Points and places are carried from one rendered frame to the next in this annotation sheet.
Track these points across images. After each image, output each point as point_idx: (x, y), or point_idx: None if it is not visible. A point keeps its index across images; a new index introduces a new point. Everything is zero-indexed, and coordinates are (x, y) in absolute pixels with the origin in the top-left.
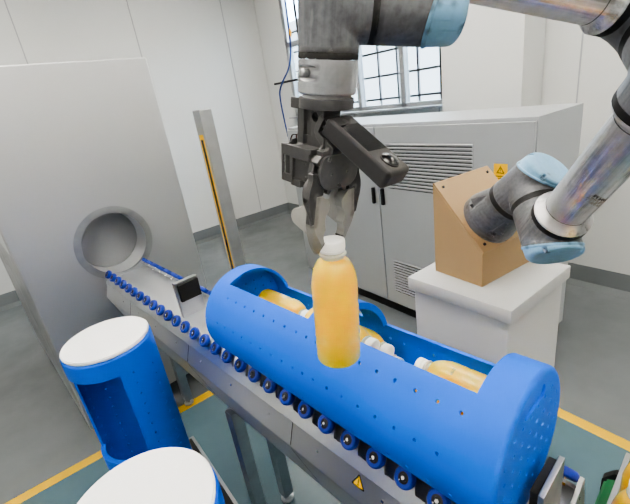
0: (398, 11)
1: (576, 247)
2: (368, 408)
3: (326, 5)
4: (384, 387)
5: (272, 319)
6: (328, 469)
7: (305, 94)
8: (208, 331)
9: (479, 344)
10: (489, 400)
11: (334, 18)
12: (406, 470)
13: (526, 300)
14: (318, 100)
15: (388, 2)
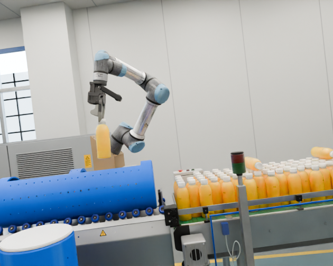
0: (116, 67)
1: (143, 142)
2: (109, 185)
3: (104, 63)
4: (113, 176)
5: (48, 180)
6: (86, 240)
7: (98, 79)
8: None
9: None
10: (144, 164)
11: (105, 65)
12: (122, 211)
13: None
14: (102, 81)
15: (114, 65)
